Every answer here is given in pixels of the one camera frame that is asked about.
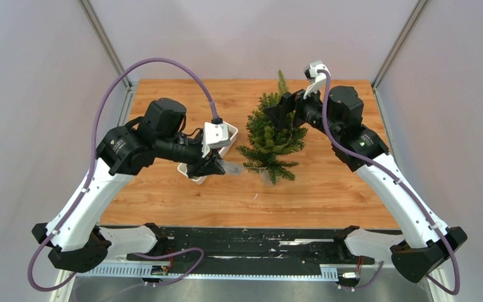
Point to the left aluminium frame post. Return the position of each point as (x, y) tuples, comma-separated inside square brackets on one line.
[(95, 22)]

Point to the clear battery box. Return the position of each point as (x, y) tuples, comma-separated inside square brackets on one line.
[(232, 168)]

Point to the small green christmas tree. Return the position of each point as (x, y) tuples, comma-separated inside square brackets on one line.
[(267, 144)]

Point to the aluminium frame post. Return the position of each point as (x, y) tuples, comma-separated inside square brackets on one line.
[(402, 37), (95, 22)]

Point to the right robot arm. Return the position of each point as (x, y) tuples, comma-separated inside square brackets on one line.
[(422, 245)]

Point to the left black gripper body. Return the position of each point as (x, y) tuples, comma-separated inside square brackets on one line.
[(213, 151)]

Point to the right aluminium frame post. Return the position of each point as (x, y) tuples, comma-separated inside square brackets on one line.
[(402, 37)]

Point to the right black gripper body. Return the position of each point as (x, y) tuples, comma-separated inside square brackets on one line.
[(309, 111)]

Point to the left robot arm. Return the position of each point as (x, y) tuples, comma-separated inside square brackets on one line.
[(77, 243)]

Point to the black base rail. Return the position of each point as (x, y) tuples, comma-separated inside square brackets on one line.
[(252, 251)]

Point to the white ornament tray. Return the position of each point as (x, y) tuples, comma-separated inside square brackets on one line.
[(182, 168)]

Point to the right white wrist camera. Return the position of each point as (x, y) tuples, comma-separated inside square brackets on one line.
[(317, 80)]

